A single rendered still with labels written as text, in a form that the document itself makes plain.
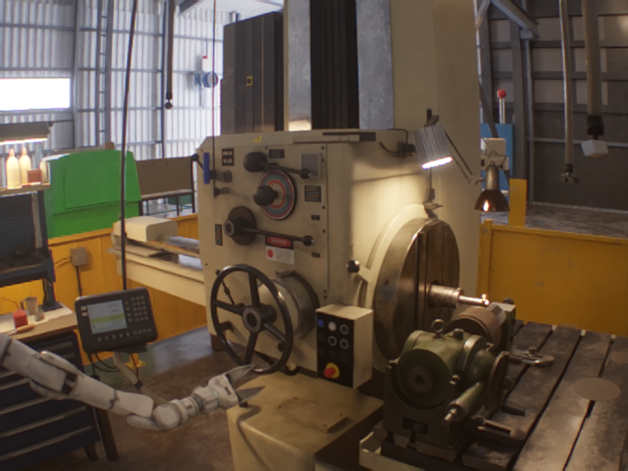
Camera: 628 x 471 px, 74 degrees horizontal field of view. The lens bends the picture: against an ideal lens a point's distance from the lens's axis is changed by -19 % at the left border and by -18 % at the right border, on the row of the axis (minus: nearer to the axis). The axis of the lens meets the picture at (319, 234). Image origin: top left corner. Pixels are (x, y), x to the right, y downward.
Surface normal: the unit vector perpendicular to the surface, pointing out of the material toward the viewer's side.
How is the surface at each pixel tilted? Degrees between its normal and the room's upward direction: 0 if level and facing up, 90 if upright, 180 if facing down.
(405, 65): 90
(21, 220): 90
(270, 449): 90
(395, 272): 62
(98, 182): 84
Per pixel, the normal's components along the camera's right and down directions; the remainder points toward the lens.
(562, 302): -0.62, 0.15
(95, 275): 0.78, 0.11
